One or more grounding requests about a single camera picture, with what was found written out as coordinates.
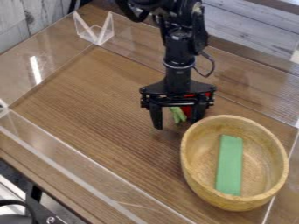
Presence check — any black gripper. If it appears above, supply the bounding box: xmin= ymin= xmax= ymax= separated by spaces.
xmin=138 ymin=80 xmax=216 ymax=130

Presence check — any red plush strawberry toy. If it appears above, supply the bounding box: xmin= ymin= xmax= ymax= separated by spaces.
xmin=168 ymin=92 xmax=212 ymax=125

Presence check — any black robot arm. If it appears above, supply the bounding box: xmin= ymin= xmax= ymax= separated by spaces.
xmin=116 ymin=0 xmax=216 ymax=129

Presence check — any green rectangular block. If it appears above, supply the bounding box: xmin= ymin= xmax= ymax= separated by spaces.
xmin=214 ymin=135 xmax=243 ymax=196

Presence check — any wooden oval bowl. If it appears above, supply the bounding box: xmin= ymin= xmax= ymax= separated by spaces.
xmin=180 ymin=115 xmax=288 ymax=212

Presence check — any clear acrylic corner bracket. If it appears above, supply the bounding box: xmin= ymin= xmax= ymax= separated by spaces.
xmin=72 ymin=11 xmax=114 ymax=46

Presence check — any clear acrylic tray wall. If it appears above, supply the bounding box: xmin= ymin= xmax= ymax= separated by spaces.
xmin=0 ymin=100 xmax=194 ymax=224

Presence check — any black table frame leg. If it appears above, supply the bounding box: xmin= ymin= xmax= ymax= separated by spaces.
xmin=25 ymin=183 xmax=66 ymax=224

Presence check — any black cable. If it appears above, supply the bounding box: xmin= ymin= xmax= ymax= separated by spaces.
xmin=0 ymin=199 xmax=29 ymax=217

